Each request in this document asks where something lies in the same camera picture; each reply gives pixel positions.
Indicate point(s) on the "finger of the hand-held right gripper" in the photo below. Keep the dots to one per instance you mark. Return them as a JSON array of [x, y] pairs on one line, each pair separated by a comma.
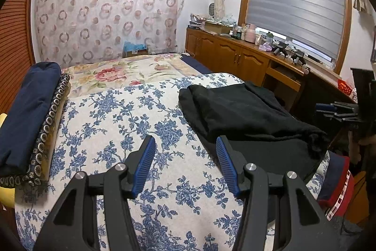
[[337, 117], [326, 107]]

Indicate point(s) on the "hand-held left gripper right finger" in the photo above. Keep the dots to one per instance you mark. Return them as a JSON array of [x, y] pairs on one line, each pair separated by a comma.
[[227, 165]]

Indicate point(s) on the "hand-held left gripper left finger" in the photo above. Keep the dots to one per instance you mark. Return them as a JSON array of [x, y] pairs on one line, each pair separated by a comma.
[[144, 162]]

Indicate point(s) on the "black garment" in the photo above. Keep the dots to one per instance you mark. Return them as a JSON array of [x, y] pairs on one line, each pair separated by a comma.
[[249, 115]]

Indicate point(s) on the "red basket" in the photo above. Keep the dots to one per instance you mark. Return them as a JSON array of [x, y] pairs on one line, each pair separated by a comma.
[[344, 87]]

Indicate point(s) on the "blue floral bed sheet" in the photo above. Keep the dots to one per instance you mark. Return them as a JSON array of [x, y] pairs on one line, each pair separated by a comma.
[[117, 121]]

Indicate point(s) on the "black handheld device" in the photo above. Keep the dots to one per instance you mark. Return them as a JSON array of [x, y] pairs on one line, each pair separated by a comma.
[[280, 48], [299, 57]]

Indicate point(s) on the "red and navy garment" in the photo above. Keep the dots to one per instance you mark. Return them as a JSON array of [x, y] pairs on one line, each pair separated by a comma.
[[337, 180]]

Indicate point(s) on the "purple item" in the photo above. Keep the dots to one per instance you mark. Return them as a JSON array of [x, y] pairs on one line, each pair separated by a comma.
[[265, 47]]

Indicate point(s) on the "pink floral blanket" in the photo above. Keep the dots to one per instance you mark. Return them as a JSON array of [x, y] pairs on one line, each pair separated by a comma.
[[117, 74]]

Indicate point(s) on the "navy bed cover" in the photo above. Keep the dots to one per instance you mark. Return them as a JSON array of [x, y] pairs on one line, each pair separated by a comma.
[[199, 65]]

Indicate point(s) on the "wooden cabinet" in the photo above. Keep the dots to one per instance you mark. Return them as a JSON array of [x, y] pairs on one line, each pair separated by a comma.
[[229, 54]]

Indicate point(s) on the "blue box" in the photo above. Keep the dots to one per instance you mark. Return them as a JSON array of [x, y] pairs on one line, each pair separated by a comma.
[[135, 46]]

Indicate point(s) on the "folded navy cloth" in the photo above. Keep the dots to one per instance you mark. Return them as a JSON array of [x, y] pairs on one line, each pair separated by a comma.
[[23, 115]]

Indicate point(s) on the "cardboard box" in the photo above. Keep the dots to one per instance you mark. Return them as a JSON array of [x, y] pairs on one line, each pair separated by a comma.
[[217, 28]]

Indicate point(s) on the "yellow pillow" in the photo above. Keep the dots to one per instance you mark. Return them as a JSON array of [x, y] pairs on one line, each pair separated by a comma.
[[6, 198]]

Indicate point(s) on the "small white fan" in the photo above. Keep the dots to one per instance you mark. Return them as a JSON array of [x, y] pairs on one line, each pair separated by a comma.
[[211, 10]]

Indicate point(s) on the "wooden louvered door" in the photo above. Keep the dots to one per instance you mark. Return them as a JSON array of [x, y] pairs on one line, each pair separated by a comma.
[[14, 48]]

